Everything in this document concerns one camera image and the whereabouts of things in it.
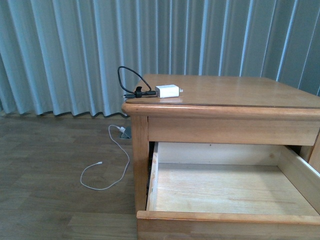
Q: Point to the white charger adapter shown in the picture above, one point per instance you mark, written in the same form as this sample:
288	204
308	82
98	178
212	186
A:
168	91

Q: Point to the wooden nightstand cabinet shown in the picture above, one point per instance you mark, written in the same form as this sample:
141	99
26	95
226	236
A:
221	110

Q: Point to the wooden drawer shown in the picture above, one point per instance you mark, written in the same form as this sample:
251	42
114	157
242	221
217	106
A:
206	191

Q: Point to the open metal floor socket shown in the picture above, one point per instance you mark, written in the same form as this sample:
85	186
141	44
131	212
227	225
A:
127	134

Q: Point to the pale blue curtain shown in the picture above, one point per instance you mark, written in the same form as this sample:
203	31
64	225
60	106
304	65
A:
62	56

